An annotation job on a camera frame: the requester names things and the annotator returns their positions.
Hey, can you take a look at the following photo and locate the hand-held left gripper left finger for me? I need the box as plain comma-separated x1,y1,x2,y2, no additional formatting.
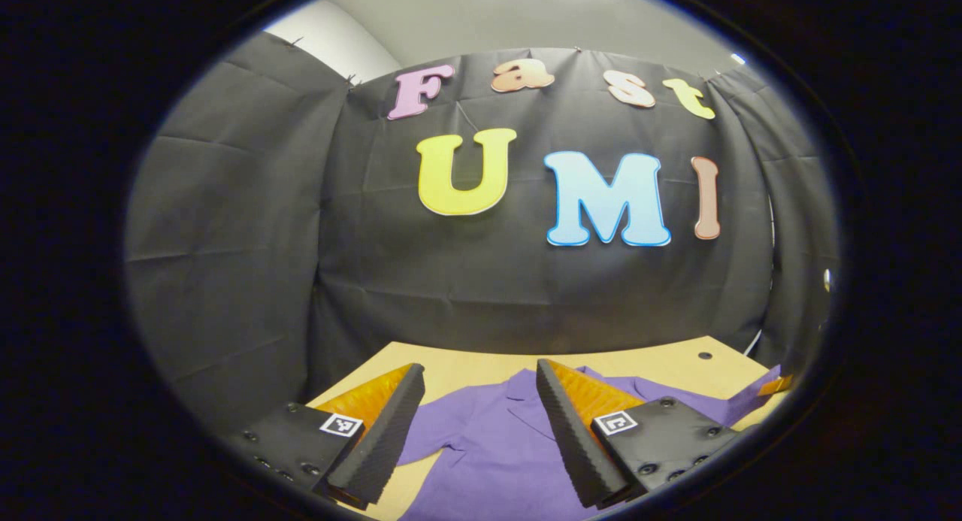
225,363,426,511

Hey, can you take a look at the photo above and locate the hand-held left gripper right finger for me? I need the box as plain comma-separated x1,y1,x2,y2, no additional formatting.
537,359,741,510

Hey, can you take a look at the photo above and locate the purple knit cardigan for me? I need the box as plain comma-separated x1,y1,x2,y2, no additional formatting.
398,365,782,521

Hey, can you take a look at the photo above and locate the black backdrop cloth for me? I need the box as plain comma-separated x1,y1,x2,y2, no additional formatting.
124,31,839,432

